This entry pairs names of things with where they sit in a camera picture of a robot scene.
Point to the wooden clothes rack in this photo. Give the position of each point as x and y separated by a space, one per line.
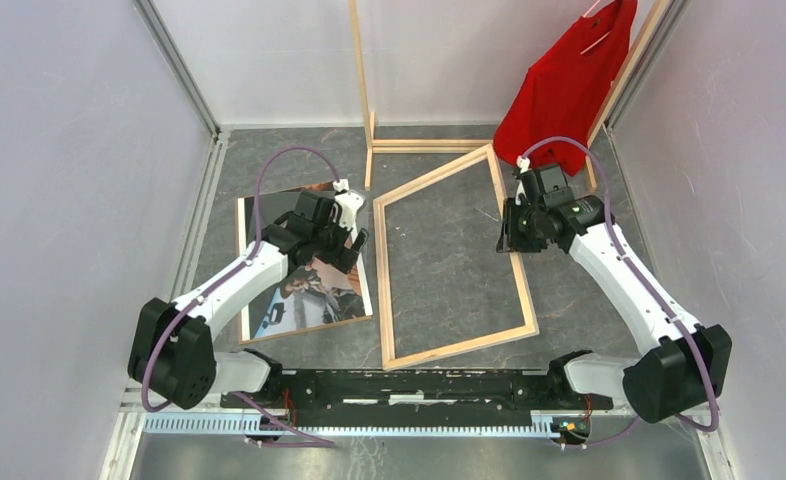
450 146

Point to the printed photo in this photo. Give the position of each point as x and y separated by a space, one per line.
320 298

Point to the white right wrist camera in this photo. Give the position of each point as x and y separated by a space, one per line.
521 175

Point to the aluminium rail with cable comb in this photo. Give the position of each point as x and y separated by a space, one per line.
229 414

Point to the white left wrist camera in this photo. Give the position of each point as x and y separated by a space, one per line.
349 203

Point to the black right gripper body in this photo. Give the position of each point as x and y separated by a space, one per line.
526 231

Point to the brown backing board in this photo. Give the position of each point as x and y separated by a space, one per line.
300 330

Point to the red t-shirt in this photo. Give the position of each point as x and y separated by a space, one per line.
563 91

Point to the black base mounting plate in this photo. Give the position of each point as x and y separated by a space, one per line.
421 397

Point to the white wooden picture frame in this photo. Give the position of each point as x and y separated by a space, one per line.
529 328

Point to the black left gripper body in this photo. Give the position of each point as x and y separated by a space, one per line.
330 239

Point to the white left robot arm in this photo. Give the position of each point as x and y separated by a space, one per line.
172 355

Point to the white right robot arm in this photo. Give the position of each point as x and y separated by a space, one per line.
681 364

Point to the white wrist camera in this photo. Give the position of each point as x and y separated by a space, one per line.
349 203
521 175

